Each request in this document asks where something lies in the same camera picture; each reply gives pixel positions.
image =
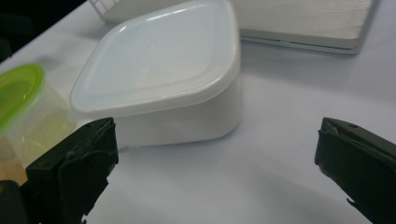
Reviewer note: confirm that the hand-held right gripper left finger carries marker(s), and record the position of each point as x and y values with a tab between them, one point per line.
77	168

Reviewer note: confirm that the green plastic container lid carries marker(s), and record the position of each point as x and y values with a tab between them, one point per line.
15	93

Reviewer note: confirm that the white plastic container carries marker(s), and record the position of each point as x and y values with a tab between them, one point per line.
186	124

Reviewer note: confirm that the clear plastic container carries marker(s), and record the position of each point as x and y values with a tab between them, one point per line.
40	130

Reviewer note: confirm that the flat beige ribbed panel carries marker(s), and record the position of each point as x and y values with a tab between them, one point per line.
295	18

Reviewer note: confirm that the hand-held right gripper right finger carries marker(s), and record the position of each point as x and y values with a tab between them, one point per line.
361	168

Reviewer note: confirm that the white plastic container lid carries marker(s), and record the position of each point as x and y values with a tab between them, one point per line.
155	56

